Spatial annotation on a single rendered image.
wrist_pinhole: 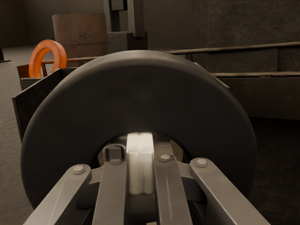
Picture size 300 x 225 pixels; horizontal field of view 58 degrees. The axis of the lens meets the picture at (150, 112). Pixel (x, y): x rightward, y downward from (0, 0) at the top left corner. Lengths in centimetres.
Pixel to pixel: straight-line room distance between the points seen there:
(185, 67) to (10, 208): 137
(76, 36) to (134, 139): 287
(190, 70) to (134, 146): 5
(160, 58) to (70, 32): 288
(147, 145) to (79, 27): 287
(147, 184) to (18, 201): 136
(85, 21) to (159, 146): 287
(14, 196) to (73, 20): 196
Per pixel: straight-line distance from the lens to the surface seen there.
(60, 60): 101
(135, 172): 15
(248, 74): 61
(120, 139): 18
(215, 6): 72
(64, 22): 306
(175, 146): 45
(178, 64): 15
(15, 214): 142
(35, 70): 112
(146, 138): 16
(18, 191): 158
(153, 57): 15
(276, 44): 67
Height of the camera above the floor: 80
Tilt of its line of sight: 19 degrees down
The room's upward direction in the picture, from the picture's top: 2 degrees counter-clockwise
